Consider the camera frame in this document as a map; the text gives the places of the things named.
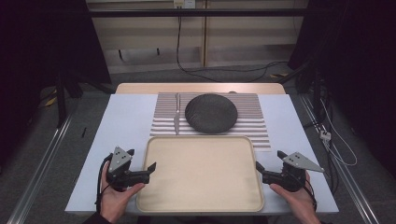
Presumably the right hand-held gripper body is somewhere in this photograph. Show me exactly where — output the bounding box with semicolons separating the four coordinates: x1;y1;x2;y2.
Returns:
262;151;325;193

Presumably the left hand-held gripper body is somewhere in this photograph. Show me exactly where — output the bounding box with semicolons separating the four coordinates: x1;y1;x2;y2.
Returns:
106;146;151;192

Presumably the person's right hand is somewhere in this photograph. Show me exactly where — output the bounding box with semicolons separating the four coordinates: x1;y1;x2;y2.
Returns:
268;170;321;224

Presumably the person's left hand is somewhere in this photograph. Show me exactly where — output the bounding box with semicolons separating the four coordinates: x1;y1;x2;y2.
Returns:
99;161;147;224

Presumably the striped placemat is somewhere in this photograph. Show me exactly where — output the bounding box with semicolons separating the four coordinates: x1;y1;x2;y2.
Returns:
148;91;273;153

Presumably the beige rectangular tray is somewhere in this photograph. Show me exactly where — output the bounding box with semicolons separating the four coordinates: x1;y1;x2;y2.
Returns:
135;134;265;214

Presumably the silver table knife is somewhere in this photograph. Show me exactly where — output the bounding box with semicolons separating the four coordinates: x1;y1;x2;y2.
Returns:
173;91;182;136

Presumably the dark round plate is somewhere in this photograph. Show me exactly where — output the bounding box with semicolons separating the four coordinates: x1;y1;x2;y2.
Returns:
184;92;239;135

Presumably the black metal stand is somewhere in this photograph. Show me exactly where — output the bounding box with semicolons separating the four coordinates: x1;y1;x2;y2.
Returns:
53;70;84;129

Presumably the black curtain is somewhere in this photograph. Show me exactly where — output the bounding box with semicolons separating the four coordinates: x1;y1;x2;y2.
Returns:
287;0;396;180
0;0;112;175

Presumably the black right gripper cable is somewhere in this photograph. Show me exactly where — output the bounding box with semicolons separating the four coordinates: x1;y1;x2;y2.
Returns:
302;177;318;213

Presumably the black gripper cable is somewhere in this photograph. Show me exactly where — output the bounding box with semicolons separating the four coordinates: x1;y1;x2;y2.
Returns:
302;177;318;213
94;152;114;215

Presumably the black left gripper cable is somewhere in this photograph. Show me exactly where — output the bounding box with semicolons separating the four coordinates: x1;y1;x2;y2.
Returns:
94;152;114;215

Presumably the metal floor rail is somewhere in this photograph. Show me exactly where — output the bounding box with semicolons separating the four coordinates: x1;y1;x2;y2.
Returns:
7;114;75;224
299;93;381;224

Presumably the white cable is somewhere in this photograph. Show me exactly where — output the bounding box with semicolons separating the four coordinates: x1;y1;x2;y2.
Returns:
319;98;359;167

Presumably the long black floor cable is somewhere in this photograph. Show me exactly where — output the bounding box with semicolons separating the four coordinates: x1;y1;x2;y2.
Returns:
176;15;290;84

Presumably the white wall socket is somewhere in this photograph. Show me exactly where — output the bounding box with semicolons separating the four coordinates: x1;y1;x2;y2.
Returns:
173;0;197;9

